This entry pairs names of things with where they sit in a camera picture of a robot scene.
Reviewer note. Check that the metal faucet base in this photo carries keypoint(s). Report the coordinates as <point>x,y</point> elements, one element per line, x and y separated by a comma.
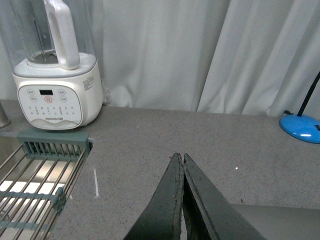
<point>4,119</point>

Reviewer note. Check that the white curtain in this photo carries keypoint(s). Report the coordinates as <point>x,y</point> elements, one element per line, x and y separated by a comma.
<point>246,57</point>

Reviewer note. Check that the grey laptop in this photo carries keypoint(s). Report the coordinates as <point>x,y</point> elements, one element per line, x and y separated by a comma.
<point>282,223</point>

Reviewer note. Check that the stainless steel sink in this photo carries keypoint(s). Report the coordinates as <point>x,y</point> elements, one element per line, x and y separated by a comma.
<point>15,175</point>

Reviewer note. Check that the blue desk lamp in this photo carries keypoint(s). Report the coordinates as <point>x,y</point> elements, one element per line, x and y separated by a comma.
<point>303,127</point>

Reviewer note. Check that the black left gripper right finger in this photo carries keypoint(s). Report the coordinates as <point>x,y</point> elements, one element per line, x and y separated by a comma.
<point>207,213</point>

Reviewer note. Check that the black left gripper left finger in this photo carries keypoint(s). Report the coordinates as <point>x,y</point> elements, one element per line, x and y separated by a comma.
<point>161,219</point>

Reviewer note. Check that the white blender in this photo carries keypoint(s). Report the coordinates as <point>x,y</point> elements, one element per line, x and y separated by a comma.
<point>50,48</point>

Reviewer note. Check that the green metal sink rack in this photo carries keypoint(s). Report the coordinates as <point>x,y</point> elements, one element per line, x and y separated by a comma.
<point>37,175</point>

